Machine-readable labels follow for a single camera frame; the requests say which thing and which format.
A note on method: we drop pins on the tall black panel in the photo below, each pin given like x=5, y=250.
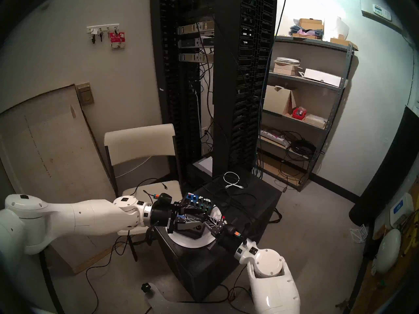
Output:
x=383, y=179

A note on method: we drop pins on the beige flat box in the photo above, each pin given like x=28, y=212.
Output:
x=284, y=69

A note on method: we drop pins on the silver rack mounted unit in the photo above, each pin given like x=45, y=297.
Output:
x=196, y=28
x=195, y=57

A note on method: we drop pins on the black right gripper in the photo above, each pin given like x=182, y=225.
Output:
x=230, y=236

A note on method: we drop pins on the brown cardboard box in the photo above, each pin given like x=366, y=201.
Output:
x=309, y=23

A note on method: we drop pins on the grey metal shelf unit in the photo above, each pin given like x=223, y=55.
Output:
x=314, y=43

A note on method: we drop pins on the white paper bag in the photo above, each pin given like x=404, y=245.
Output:
x=335, y=27

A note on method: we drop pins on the large open cardboard box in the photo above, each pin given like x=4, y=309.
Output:
x=276, y=100

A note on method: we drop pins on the white oval device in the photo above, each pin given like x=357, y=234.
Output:
x=388, y=251

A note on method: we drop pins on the white key hook rack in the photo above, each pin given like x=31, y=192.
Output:
x=98, y=28

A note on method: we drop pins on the black equipment cabinet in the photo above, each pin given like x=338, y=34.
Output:
x=196, y=270

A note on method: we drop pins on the large beige leaning board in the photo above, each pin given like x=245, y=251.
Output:
x=49, y=143

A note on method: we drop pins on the beige wall switch plate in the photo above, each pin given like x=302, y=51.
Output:
x=85, y=94

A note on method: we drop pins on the white wall outlet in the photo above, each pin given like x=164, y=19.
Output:
x=205, y=131

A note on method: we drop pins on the pink plastic bag stack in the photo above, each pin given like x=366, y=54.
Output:
x=301, y=32

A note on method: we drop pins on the white wall thermostat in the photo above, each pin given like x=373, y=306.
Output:
x=381, y=11

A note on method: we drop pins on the black key fob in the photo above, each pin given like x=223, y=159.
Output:
x=93, y=38

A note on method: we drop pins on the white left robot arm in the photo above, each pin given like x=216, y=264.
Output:
x=88, y=215

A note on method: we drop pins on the black base knob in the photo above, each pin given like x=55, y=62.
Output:
x=146, y=287

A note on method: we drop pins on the white round plate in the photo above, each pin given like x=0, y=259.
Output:
x=190, y=243

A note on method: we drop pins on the white flat box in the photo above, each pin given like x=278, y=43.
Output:
x=322, y=77

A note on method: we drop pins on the red parts bin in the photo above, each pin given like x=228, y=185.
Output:
x=299, y=113

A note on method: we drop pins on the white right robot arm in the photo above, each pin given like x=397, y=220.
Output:
x=271, y=277

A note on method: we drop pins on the flat tan box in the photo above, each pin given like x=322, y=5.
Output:
x=314, y=120

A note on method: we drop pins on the pink white package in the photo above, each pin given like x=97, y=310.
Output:
x=273, y=136

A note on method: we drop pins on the cream folding chair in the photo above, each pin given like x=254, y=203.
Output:
x=140, y=140

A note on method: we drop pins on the black server rack column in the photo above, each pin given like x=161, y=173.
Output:
x=173, y=87
x=229, y=87

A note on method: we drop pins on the black blue audio mixer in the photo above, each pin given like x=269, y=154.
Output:
x=196, y=201

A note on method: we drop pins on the white mesh bracket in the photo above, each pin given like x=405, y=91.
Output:
x=358, y=235

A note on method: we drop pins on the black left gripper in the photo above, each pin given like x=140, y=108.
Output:
x=163, y=213

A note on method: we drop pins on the white device blue label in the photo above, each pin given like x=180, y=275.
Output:
x=400, y=208

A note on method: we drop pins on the white flat floor device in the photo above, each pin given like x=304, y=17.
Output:
x=203, y=164

